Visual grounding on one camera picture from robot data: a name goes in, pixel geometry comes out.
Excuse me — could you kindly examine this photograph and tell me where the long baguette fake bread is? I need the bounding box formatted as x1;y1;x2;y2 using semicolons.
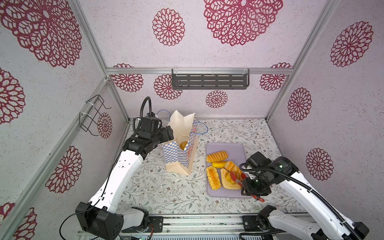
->
179;141;188;151

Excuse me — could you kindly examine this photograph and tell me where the blue checkered paper bag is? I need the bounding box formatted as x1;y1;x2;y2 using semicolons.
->
163;111;208;176

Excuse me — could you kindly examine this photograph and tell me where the round pumpkin fake bun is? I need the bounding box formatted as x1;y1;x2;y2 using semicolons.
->
225;172;241;185

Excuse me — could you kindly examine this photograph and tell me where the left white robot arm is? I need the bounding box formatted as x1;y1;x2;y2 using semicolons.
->
75;113;174;240

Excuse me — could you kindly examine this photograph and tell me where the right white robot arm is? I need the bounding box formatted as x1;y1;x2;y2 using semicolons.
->
239;152;370;240

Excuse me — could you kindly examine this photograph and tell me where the fake croissant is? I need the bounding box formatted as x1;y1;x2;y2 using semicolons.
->
224;161;242;177

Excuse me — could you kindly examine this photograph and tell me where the triangular fake toast slice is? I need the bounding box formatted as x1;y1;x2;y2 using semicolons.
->
221;168;241;190

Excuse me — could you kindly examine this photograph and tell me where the small yellow fake bread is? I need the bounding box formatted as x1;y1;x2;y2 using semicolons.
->
212;161;227;169

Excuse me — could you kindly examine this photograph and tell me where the braided fake bread loaf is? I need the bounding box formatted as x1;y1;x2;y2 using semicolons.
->
206;151;229;163

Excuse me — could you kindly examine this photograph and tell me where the corn topped fake bread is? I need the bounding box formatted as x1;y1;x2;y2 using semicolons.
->
206;166;221;191

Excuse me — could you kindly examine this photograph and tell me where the lavender plastic tray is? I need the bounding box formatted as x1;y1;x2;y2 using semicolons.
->
206;143;252;199

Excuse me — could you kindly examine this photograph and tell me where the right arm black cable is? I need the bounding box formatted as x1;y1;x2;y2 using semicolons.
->
239;161;364;240

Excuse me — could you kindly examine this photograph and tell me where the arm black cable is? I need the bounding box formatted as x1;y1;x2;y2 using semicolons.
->
139;96;153;119
239;161;364;240

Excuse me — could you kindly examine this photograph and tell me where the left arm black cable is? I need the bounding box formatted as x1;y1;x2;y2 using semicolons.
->
139;96;153;119

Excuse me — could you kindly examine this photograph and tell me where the black wire wall rack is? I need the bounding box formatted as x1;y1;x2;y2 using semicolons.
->
78;95;112;138

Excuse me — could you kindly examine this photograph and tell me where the dark grey wall shelf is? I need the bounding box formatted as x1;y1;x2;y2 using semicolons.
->
171;69;250;90

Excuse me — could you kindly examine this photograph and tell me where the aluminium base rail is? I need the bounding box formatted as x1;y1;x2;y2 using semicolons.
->
76;212;313;240

